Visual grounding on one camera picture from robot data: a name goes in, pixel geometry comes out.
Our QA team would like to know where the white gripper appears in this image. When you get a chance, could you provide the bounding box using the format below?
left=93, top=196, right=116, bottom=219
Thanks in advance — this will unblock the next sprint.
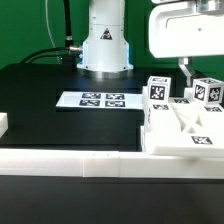
left=148, top=0, right=224, bottom=87

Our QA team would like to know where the white tagged cube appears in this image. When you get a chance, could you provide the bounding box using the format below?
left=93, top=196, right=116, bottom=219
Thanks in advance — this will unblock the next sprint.
left=147, top=76, right=171, bottom=102
left=193, top=78, right=224, bottom=105

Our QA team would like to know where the white chair back frame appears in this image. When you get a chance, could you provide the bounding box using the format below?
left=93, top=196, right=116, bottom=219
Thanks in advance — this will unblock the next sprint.
left=141, top=86, right=224, bottom=158

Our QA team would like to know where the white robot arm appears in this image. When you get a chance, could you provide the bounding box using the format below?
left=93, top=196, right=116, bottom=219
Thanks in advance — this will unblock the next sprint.
left=78, top=0, right=224, bottom=83

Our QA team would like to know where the white marker sheet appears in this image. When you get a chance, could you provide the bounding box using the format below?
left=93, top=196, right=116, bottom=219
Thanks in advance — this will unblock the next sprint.
left=56, top=91, right=143, bottom=110

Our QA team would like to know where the white U-shaped fence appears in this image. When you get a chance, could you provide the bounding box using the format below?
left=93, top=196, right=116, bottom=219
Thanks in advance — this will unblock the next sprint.
left=0, top=112, right=224, bottom=178

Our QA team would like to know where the black cable bundle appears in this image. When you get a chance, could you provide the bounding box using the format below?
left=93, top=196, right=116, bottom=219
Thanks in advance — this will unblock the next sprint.
left=20, top=0, right=84, bottom=65

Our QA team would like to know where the thin white cable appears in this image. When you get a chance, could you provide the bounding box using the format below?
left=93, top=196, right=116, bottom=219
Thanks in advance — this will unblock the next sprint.
left=45, top=0, right=63, bottom=65

